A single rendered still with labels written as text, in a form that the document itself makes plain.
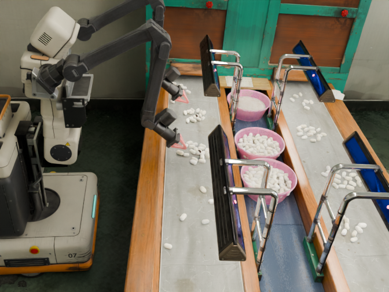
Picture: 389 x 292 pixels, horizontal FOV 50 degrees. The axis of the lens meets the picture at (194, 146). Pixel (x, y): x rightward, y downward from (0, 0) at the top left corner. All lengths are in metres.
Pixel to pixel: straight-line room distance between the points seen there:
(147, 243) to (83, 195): 1.01
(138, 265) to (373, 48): 3.17
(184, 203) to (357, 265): 0.74
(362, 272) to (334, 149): 0.81
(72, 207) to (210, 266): 1.13
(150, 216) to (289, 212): 0.65
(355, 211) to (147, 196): 0.92
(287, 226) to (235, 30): 1.33
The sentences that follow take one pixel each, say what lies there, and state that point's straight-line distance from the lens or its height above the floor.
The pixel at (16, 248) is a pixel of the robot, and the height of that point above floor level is 0.25.
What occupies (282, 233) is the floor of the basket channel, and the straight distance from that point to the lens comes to 1.89.
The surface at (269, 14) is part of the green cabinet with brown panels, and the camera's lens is 2.72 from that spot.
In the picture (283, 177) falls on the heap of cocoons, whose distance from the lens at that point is 2.07.
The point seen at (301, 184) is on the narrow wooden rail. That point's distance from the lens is 2.02.
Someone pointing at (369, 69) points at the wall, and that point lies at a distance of 4.27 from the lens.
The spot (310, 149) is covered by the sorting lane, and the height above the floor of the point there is 0.74.
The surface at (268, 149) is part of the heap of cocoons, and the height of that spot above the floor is 0.74.
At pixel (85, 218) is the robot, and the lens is 2.45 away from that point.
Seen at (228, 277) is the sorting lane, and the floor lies 0.74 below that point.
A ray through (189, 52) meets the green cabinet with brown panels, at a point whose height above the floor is 0.92.
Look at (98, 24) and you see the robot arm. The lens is 2.15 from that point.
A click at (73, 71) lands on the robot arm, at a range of 1.76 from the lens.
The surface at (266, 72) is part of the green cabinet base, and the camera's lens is 2.87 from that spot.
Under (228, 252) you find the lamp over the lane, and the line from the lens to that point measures 1.23.
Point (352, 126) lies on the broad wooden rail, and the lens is 2.57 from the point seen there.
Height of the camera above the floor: 2.01
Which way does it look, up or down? 36 degrees down
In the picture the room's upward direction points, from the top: 5 degrees clockwise
